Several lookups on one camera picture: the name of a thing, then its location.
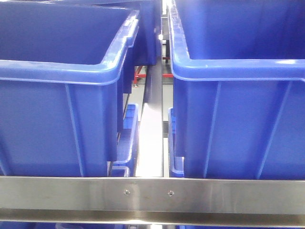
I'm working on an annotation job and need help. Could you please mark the blue bin lower right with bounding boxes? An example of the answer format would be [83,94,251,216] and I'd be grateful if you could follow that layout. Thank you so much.
[168,107,184,178]

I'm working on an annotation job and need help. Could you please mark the blue bin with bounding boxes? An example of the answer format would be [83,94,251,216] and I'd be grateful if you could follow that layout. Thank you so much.
[98,0,161,66]
[169,0,305,180]
[0,0,139,177]
[168,107,184,178]

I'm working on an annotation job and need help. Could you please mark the blue bin behind left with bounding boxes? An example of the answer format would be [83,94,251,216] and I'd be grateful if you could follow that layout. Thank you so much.
[98,0,161,66]

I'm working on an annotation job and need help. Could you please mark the blue bin front right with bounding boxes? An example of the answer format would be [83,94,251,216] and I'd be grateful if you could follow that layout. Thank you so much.
[169,0,305,180]

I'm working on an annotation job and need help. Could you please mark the blue bin front left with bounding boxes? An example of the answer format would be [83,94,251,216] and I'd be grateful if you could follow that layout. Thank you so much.
[0,0,139,177]

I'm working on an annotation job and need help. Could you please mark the steel shelf front rail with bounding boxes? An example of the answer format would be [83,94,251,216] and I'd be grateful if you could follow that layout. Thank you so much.
[0,177,305,227]

